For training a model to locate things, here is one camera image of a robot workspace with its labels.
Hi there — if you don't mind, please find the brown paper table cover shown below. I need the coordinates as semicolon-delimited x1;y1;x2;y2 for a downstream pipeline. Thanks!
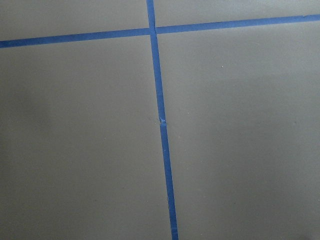
0;0;320;240

